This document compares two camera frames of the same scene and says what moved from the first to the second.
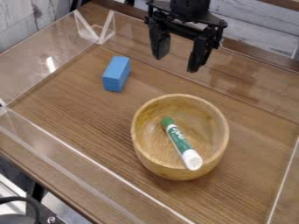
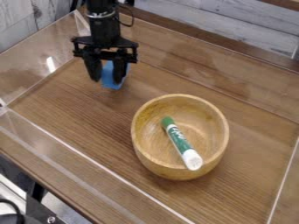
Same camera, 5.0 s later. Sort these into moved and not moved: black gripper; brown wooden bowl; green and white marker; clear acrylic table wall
Moved: black gripper
Not moved: clear acrylic table wall; green and white marker; brown wooden bowl
